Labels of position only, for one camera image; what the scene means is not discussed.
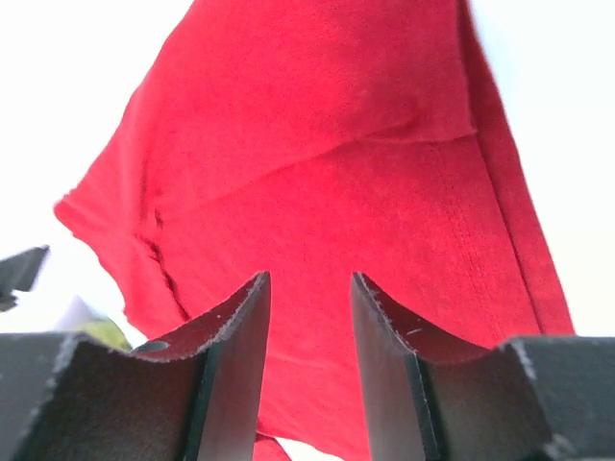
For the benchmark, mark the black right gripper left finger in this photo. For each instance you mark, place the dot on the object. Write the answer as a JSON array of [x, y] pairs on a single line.
[[192, 394]]

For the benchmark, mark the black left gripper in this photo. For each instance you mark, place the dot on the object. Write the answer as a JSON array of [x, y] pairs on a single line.
[[19, 272]]

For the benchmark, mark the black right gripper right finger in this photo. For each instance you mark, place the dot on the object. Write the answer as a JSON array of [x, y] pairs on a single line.
[[429, 395]]

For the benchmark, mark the red t shirt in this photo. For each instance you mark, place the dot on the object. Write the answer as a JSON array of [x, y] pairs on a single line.
[[313, 140]]

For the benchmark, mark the olive green plastic basket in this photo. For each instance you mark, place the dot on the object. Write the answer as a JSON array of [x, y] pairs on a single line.
[[108, 333]]

